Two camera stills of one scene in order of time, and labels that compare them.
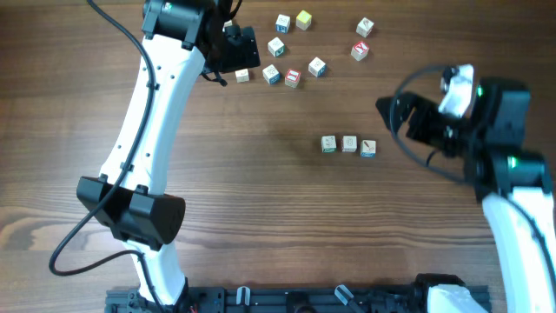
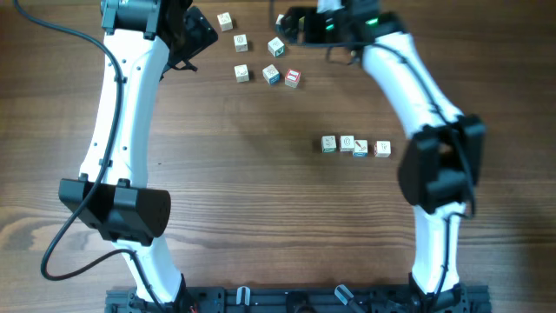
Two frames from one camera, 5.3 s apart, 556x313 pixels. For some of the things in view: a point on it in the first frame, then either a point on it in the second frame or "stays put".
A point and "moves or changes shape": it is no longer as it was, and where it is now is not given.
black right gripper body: [436, 128] -> [314, 29]
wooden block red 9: [365, 27] moves or changes shape
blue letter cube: [276, 47] stays put
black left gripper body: [234, 54] -> [198, 36]
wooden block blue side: [271, 75] stays put
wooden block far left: [227, 24] stays put
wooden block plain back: [349, 143] stays put
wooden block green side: [328, 143] stays put
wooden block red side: [242, 76] stays put
